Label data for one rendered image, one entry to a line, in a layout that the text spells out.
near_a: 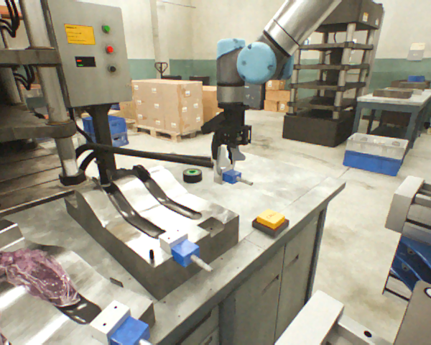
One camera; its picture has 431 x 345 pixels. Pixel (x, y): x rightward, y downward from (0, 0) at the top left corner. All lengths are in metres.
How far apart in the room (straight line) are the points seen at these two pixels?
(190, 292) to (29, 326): 0.28
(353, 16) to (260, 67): 3.88
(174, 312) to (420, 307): 0.41
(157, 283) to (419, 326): 0.43
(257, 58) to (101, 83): 0.93
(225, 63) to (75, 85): 0.77
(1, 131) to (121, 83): 0.52
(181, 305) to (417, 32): 6.66
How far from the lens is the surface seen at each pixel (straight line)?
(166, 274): 0.58
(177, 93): 4.42
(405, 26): 6.92
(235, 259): 0.69
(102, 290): 0.59
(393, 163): 3.67
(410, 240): 0.71
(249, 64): 0.54
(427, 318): 0.33
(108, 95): 1.36
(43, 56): 1.12
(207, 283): 0.63
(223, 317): 0.83
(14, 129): 1.20
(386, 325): 1.79
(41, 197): 1.19
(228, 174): 0.78
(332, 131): 4.47
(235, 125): 0.72
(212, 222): 0.69
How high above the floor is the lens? 1.25
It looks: 23 degrees down
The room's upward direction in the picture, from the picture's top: straight up
